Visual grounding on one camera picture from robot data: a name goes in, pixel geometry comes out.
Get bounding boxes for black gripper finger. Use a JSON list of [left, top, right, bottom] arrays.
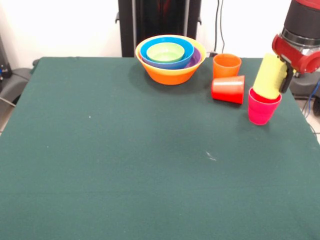
[[278, 63, 294, 94]]

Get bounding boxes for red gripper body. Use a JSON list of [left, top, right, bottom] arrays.
[[271, 34, 320, 75]]

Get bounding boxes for yellow cup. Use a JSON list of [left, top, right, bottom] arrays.
[[252, 52, 288, 100]]

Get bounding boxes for pink cup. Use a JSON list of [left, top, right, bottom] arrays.
[[247, 87, 283, 126]]

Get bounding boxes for red cup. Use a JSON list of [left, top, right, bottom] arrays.
[[211, 75, 246, 105]]

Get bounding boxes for orange cup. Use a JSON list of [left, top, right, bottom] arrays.
[[212, 53, 242, 79]]

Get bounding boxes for purple bowl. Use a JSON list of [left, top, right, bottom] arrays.
[[143, 46, 202, 70]]

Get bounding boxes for light orange bowl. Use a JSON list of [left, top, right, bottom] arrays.
[[135, 34, 208, 86]]

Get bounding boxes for green bowl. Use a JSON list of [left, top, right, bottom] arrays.
[[146, 42, 186, 63]]

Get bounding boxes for deep blue bowl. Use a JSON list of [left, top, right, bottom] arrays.
[[139, 36, 196, 70]]

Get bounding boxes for grey machine base with knob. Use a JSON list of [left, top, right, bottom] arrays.
[[289, 72, 320, 101]]

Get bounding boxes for dark green tablecloth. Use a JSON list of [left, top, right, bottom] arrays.
[[0, 56, 320, 240]]

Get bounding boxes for grey floor equipment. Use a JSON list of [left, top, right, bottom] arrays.
[[0, 34, 33, 105]]

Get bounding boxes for black wall cable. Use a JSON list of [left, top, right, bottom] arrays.
[[214, 0, 220, 52], [215, 0, 226, 55]]

